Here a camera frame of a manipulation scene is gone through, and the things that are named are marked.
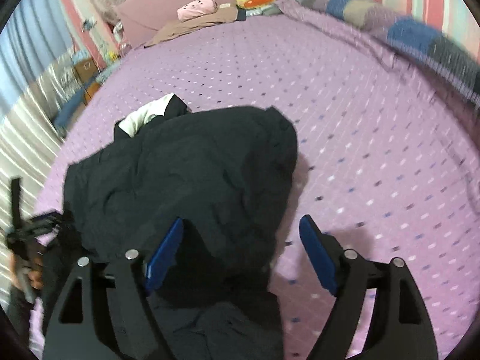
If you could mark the brown pillow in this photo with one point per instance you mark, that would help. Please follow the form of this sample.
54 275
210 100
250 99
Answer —
187 26

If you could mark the blue cloth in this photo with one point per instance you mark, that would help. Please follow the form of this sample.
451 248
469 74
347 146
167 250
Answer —
69 110

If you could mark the blue curtain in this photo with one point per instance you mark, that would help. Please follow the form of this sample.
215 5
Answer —
30 37

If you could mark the cream satin curtain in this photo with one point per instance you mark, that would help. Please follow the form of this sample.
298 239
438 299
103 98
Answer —
26 120

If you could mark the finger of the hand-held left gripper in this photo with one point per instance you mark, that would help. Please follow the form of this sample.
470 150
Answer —
47 222

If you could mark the black puffer jacket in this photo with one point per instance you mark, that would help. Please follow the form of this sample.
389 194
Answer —
195 180

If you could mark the patchwork blanket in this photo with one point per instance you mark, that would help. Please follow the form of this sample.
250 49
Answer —
375 15

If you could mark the purple patterned bed sheet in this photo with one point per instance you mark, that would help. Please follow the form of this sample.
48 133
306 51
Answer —
337 195

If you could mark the pink plush pillow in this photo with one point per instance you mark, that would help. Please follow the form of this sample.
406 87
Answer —
197 8

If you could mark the orange-brown wooden box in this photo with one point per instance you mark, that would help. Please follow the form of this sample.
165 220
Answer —
93 92

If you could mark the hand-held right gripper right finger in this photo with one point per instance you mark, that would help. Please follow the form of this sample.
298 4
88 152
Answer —
318 258

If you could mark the person's left hand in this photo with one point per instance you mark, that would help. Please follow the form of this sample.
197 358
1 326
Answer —
36 275

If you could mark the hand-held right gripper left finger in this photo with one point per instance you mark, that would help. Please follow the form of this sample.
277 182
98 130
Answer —
165 255

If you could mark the brown cardboard box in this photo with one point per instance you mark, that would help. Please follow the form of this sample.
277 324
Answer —
85 70

